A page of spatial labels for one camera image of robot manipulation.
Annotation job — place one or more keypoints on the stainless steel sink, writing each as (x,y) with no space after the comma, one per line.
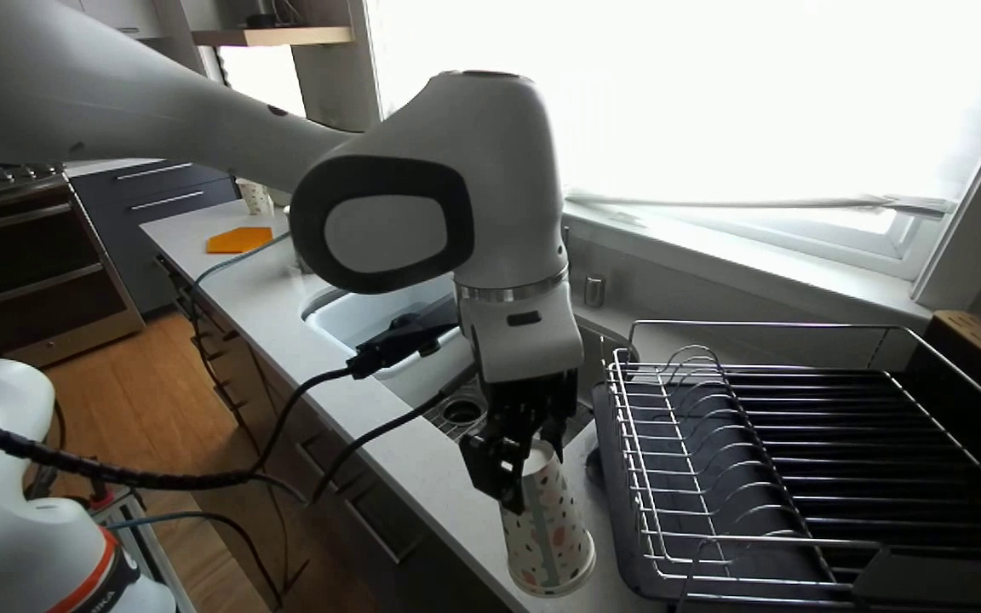
(460,407)

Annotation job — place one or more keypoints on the white plastic wash basin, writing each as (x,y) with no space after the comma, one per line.
(401,330)

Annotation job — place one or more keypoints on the metal dish drying rack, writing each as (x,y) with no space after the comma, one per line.
(793,469)

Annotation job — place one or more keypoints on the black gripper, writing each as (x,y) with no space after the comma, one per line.
(521,415)

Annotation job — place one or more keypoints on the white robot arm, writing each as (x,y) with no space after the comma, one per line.
(455,184)

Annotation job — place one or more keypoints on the patterned paper coffee cup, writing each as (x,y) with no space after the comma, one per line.
(549,551)

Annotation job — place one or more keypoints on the orange silicone mat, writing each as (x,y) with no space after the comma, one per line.
(241,239)

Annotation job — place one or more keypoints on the wooden wall shelf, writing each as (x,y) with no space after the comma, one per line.
(273,34)

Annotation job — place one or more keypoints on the black kitchen stove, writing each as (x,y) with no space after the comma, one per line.
(58,295)

